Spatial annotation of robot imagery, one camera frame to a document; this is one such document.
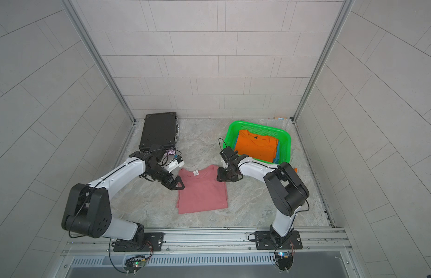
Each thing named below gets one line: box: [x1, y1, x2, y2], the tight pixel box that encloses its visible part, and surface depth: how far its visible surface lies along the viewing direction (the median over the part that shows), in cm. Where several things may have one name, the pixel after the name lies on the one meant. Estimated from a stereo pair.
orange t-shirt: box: [234, 129, 280, 163], surface depth 103 cm
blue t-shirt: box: [273, 139, 280, 164], surface depth 98 cm
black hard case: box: [138, 111, 177, 152], surface depth 111 cm
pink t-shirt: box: [176, 165, 229, 215], surface depth 84 cm
